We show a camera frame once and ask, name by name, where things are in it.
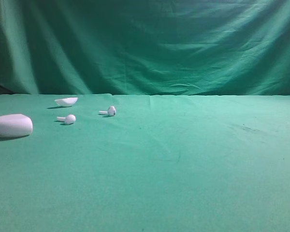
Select white earbud with dark tip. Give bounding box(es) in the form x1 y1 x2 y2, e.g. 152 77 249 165
99 106 116 116

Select white earbud near left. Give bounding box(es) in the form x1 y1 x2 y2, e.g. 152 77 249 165
57 114 76 125

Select white earbud case lid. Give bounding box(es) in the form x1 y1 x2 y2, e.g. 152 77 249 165
54 97 78 107

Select white earbud case base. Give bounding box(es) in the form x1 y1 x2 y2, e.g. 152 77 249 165
0 114 33 138

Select green backdrop cloth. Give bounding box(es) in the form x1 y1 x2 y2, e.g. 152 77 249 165
0 0 290 95

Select green table cloth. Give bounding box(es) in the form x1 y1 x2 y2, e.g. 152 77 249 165
0 95 290 232

